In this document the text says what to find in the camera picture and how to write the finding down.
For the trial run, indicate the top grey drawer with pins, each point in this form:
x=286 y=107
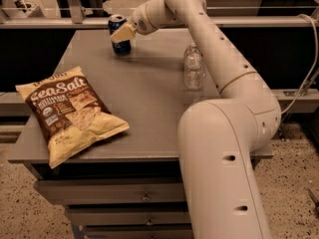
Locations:
x=111 y=191

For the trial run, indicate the bottom grey drawer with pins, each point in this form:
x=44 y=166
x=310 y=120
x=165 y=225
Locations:
x=180 y=231

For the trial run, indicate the grey drawer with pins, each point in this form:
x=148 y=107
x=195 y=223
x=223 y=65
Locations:
x=111 y=191
x=180 y=231
x=137 y=215

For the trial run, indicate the grey drawer cabinet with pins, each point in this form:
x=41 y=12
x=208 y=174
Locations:
x=131 y=154

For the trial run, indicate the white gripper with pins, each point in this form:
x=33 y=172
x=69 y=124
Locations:
x=142 y=23

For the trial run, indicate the middle grey drawer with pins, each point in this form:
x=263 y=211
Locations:
x=137 y=215

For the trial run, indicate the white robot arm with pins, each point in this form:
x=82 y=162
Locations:
x=216 y=137

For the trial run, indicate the blue pepsi can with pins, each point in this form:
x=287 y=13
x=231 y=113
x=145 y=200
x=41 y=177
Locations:
x=121 y=46

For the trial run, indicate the brown sea salt chip bag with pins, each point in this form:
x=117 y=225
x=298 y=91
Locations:
x=70 y=113

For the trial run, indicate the clear plastic water bottle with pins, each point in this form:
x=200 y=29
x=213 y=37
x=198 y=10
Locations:
x=193 y=68

